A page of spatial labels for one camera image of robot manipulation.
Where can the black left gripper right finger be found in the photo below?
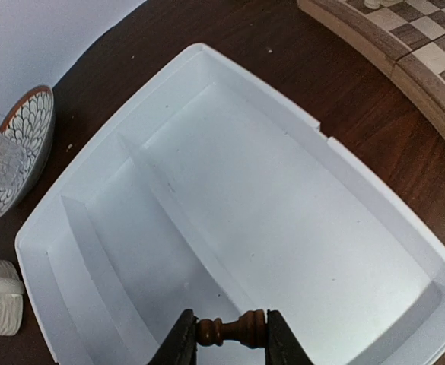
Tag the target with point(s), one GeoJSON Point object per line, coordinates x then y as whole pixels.
{"type": "Point", "coordinates": [282, 346]}

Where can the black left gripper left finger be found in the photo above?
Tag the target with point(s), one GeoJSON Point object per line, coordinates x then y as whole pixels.
{"type": "Point", "coordinates": [179, 347]}

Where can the dark pawn sideways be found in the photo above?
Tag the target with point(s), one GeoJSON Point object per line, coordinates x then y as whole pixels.
{"type": "Point", "coordinates": [249, 330]}

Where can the white plastic compartment tray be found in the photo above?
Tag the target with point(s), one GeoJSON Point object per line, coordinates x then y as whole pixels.
{"type": "Point", "coordinates": [209, 190]}

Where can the clear drinking glass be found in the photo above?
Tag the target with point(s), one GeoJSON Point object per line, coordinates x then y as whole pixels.
{"type": "Point", "coordinates": [13, 160]}

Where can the patterned ceramic plate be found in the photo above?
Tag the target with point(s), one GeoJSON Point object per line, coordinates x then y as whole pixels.
{"type": "Point", "coordinates": [26, 135]}

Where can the wooden chessboard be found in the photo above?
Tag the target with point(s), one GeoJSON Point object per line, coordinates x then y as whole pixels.
{"type": "Point", "coordinates": [405, 40]}

